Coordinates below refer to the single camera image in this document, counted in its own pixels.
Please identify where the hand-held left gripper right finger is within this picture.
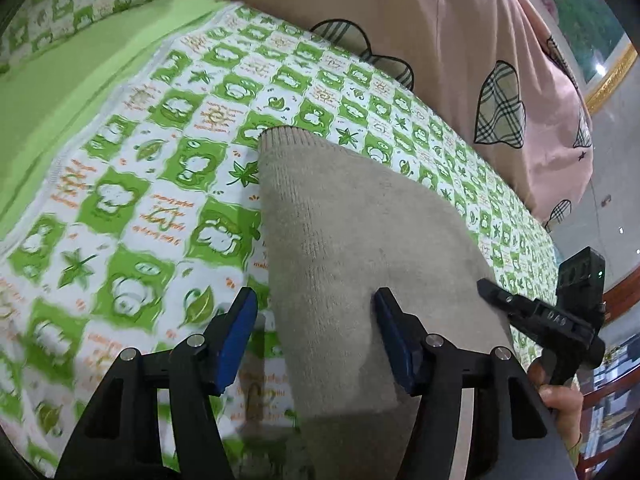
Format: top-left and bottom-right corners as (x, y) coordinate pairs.
(374, 287), (581, 480)

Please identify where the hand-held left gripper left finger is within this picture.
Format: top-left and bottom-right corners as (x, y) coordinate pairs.
(54, 286), (259, 480)

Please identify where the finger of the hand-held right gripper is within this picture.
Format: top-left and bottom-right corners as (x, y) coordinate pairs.
(476, 278), (540, 332)

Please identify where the beige knit sweater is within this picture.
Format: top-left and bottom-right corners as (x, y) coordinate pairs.
(257, 126), (531, 480)

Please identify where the person's right hand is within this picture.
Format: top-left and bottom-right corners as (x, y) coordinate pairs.
(527, 360), (586, 453)

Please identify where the wooden furniture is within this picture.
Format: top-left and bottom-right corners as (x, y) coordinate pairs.
(575, 280), (640, 480)

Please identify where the green checkered bed sheet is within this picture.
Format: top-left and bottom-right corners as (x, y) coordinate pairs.
(0, 2), (558, 480)

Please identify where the pink quilt with plaid hearts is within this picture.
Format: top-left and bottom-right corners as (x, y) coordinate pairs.
(155, 0), (593, 231)

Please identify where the gold framed landscape painting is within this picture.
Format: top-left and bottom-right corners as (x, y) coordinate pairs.
(505, 0), (638, 116)

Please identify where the plain green sheet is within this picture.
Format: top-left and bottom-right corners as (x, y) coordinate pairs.
(0, 0), (241, 226)

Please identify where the green checkered pillow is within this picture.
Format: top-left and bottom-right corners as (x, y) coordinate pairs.
(0, 0), (171, 68)

